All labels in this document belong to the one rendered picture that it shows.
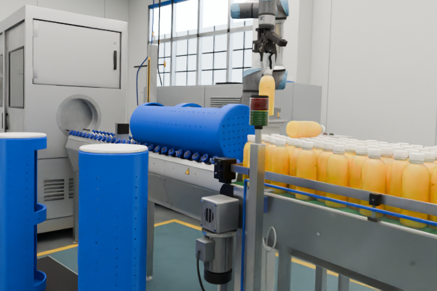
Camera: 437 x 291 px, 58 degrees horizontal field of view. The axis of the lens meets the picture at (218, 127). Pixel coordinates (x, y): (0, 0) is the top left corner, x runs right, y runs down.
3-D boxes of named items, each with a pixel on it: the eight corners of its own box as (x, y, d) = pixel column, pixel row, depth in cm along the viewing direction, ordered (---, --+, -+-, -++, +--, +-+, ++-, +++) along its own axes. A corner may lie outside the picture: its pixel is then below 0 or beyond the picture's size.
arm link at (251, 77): (243, 90, 244) (244, 68, 243) (265, 91, 241) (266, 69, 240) (240, 89, 232) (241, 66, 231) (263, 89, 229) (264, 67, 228)
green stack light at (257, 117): (258, 125, 134) (259, 110, 133) (272, 125, 129) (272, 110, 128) (244, 125, 129) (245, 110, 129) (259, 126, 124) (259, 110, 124)
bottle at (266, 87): (256, 114, 178) (258, 73, 177) (272, 115, 179) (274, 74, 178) (259, 114, 171) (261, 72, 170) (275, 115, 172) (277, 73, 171)
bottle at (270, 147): (267, 189, 152) (268, 142, 151) (261, 186, 159) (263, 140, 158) (284, 189, 153) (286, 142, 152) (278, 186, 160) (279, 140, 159)
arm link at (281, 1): (263, 87, 242) (264, -5, 225) (287, 88, 239) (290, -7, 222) (261, 91, 231) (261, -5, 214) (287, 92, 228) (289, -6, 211)
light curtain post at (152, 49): (149, 250, 327) (153, 45, 318) (153, 252, 322) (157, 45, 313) (143, 251, 323) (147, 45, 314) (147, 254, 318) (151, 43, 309)
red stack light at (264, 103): (259, 110, 133) (259, 99, 133) (272, 110, 128) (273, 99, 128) (245, 110, 129) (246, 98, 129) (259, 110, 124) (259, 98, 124)
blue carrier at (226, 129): (168, 143, 265) (166, 101, 262) (262, 158, 199) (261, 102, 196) (130, 148, 247) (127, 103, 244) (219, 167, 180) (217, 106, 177)
